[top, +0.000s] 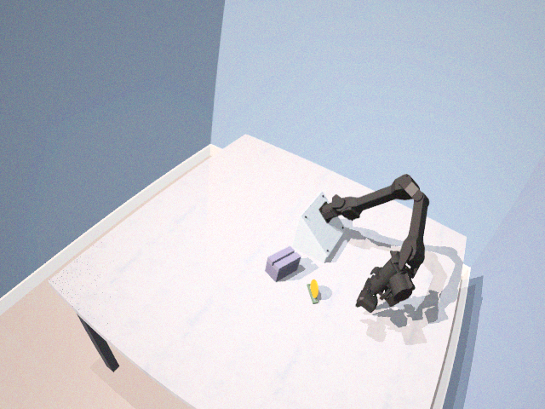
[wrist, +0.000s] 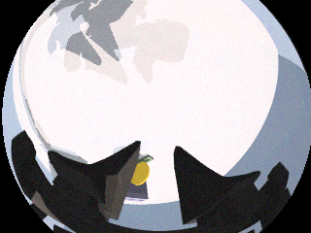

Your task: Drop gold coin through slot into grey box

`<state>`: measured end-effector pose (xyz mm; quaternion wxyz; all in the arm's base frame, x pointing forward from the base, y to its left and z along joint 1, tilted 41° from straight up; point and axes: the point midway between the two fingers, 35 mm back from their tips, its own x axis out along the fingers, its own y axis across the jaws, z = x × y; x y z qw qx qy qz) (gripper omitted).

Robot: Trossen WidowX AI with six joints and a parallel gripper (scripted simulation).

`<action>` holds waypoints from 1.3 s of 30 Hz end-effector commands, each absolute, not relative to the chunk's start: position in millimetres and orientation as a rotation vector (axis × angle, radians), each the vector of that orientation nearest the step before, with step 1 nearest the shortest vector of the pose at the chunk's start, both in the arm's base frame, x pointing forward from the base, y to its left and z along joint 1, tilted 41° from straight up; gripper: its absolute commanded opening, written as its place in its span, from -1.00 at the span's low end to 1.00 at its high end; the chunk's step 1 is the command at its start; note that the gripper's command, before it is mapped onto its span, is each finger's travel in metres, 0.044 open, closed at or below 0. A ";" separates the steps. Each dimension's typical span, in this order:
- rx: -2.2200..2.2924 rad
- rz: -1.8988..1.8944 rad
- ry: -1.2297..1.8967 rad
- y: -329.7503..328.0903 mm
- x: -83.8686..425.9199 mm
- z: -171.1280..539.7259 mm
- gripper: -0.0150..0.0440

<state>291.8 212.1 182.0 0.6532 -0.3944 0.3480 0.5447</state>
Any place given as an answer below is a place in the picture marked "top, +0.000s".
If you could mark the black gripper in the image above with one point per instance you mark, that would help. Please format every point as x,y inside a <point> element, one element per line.
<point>374,285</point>

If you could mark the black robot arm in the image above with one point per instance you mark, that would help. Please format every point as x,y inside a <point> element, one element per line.
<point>412,250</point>

